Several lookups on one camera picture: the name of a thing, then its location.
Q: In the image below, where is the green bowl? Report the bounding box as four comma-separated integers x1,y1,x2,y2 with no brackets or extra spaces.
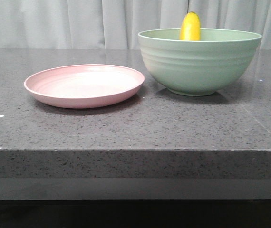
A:
138,28,262,96

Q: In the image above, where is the white curtain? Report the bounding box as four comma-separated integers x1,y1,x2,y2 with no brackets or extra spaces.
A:
0,0,271,49

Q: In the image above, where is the yellow banana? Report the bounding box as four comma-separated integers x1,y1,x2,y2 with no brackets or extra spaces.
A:
179,11,201,41

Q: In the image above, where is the pink plate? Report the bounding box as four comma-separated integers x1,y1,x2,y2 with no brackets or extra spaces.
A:
24,64,145,109

